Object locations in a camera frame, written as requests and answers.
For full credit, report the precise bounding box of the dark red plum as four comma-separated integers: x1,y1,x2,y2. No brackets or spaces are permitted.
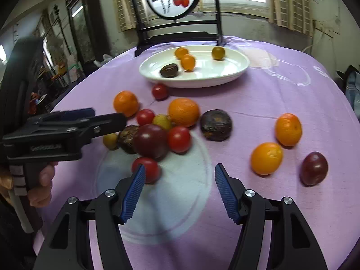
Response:
133,124,169,161
299,151,329,187

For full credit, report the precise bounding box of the dark brown passion fruit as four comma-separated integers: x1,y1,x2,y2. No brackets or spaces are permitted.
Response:
117,126,140,155
200,109,233,141
160,64,179,78

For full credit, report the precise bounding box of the white cable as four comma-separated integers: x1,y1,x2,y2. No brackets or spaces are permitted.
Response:
302,29,324,52

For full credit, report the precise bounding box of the large yellow-green tomato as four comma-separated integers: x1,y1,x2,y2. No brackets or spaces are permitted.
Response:
152,114,173,131

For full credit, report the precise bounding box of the purple printed tablecloth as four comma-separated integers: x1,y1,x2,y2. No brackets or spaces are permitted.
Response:
33,35,360,270

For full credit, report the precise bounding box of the blue cloth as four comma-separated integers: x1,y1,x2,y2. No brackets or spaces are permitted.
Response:
344,72,360,119

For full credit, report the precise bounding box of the dark wooden cabinet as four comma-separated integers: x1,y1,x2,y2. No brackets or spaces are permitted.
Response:
65,0,97,68

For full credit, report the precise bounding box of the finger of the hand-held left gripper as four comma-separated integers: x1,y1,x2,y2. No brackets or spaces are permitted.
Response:
39,113,127,140
29,108,96,126

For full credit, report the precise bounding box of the person's left hand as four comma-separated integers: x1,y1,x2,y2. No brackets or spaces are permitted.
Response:
28,162,59,208

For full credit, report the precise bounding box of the black bag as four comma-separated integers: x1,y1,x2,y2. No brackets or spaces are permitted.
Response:
336,65,360,90

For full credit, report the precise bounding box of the yellow-green cherry tomato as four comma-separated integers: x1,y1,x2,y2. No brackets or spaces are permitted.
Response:
211,46,226,61

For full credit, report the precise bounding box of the round painted screen black stand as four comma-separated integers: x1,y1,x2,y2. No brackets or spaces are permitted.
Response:
134,0,225,57

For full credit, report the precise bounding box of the white oval plate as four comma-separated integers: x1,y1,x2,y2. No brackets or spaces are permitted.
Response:
139,45,250,88

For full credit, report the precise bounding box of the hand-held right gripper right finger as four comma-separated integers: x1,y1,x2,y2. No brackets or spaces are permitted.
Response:
214,163,328,270

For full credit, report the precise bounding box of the red cherry tomato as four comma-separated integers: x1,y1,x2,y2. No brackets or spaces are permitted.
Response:
167,126,192,154
136,109,156,126
152,83,169,101
132,157,161,184

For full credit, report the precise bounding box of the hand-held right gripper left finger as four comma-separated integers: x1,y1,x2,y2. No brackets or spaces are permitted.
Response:
33,164,147,270

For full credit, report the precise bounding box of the small yellow-green tomato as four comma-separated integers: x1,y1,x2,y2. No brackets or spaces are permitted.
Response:
103,133,119,150

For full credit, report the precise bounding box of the white plastic bag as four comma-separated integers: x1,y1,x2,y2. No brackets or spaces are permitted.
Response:
96,54,113,66

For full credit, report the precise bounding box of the beige checked curtain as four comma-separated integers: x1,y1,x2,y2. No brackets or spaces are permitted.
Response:
110,0,149,33
266,0,314,37

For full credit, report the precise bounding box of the large orange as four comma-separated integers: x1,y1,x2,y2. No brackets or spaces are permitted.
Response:
168,97,200,128

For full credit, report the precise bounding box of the orange mandarin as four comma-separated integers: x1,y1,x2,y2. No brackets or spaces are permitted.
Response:
275,113,302,147
113,90,139,118
250,142,284,176

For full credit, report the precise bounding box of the orange cherry tomato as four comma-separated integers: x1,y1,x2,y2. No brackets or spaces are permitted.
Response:
174,47,189,60
181,54,196,72

